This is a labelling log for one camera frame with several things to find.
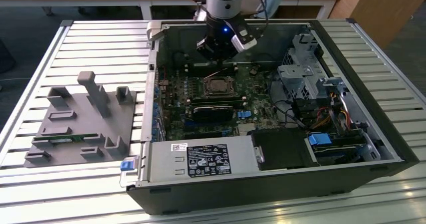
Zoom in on black open PC case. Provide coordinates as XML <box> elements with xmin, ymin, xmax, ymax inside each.
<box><xmin>124</xmin><ymin>18</ymin><xmax>421</xmax><ymax>216</ymax></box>

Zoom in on black wire bundle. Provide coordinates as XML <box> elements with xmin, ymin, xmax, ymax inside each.
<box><xmin>271</xmin><ymin>98</ymin><xmax>313</xmax><ymax>130</ymax></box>

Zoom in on green RAM stick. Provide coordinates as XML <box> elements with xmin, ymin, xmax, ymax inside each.
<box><xmin>32</xmin><ymin>133</ymin><xmax>102</xmax><ymax>144</ymax></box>

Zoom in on black installed RAM sticks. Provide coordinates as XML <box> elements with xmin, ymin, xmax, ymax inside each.
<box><xmin>190</xmin><ymin>96</ymin><xmax>244</xmax><ymax>105</ymax></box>

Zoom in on blue disk carrier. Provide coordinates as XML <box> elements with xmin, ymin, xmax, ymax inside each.
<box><xmin>308</xmin><ymin>133</ymin><xmax>333</xmax><ymax>149</ymax></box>

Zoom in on CPU socket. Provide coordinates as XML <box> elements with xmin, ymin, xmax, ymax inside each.
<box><xmin>200</xmin><ymin>76</ymin><xmax>239</xmax><ymax>98</ymax></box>

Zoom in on silver CPU plate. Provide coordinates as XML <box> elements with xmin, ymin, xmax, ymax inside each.
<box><xmin>211</xmin><ymin>80</ymin><xmax>231</xmax><ymax>92</ymax></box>

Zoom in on silver power supply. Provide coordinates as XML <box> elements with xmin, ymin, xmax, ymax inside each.
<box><xmin>146</xmin><ymin>140</ymin><xmax>261</xmax><ymax>183</ymax></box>

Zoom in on green motherboard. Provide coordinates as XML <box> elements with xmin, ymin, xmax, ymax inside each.
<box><xmin>155</xmin><ymin>64</ymin><xmax>288</xmax><ymax>142</ymax></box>

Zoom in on small silver heatsink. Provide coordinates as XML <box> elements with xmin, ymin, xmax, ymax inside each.
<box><xmin>239</xmin><ymin>123</ymin><xmax>257</xmax><ymax>135</ymax></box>

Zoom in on metal socket cover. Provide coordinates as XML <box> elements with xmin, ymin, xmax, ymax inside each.
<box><xmin>203</xmin><ymin>77</ymin><xmax>236</xmax><ymax>96</ymax></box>

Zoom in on black graphics card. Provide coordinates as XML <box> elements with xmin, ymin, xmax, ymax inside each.
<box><xmin>191</xmin><ymin>104</ymin><xmax>235</xmax><ymax>123</ymax></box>

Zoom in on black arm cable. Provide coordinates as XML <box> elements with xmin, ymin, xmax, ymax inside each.
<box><xmin>182</xmin><ymin>0</ymin><xmax>271</xmax><ymax>39</ymax></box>

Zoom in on wooden cabinet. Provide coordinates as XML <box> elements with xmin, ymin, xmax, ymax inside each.
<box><xmin>328</xmin><ymin>0</ymin><xmax>426</xmax><ymax>49</ymax></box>

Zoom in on orange and yellow wires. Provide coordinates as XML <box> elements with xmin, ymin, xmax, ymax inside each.
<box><xmin>316</xmin><ymin>91</ymin><xmax>355</xmax><ymax>130</ymax></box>

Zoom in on grey parts rack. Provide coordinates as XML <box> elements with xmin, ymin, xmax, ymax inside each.
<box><xmin>23</xmin><ymin>70</ymin><xmax>142</xmax><ymax>169</ymax></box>

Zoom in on grey metal drive cage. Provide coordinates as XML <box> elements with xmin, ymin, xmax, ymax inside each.
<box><xmin>277</xmin><ymin>33</ymin><xmax>336</xmax><ymax>100</ymax></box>

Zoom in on blue case latch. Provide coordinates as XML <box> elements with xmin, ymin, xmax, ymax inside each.
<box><xmin>120</xmin><ymin>159</ymin><xmax>135</xmax><ymax>173</ymax></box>

